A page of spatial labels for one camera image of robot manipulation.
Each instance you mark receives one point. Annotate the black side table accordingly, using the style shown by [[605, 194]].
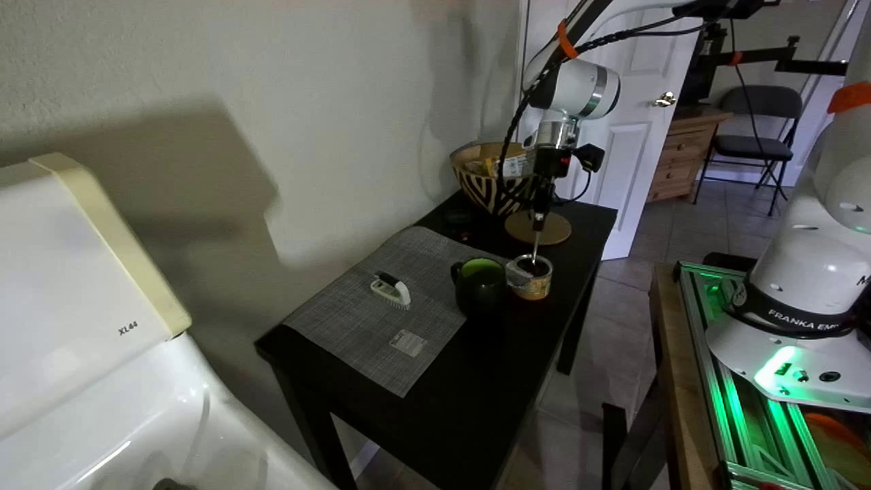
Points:
[[463, 416]]

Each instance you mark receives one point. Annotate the small yellow tin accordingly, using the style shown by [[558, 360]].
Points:
[[528, 276]]

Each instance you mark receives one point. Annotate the round cork coaster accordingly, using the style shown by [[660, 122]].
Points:
[[557, 226]]

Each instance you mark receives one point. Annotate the small white black object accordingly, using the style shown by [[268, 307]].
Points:
[[391, 288]]

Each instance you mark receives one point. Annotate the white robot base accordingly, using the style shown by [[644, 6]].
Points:
[[788, 326]]

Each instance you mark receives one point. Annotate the silver spoon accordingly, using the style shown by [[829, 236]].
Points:
[[537, 246]]

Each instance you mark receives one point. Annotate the green lit aluminium frame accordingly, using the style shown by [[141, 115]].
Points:
[[775, 416]]

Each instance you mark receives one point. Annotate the white door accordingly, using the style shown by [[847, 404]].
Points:
[[635, 137]]

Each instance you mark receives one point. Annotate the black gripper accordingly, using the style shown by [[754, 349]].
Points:
[[550, 163]]

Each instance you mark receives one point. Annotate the grey woven placemat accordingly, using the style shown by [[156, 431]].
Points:
[[386, 341]]

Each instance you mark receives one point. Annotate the black folding chair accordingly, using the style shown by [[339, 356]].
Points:
[[775, 152]]

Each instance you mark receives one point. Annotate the white toilet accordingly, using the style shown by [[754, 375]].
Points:
[[101, 386]]

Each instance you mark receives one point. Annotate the wooden drawer cabinet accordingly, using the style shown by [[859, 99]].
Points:
[[685, 152]]

